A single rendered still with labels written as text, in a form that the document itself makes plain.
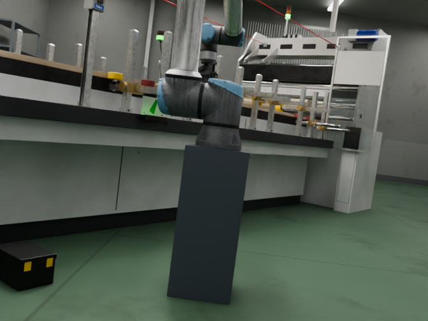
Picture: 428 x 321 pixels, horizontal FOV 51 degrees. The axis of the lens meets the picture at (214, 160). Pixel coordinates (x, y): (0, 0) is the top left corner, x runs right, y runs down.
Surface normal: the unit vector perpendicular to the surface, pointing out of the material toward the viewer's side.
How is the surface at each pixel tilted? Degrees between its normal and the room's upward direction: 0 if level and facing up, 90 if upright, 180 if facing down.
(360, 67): 90
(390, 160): 90
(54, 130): 90
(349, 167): 90
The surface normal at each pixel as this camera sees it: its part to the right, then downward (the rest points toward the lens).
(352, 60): -0.60, -0.02
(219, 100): -0.11, 0.05
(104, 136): 0.79, 0.15
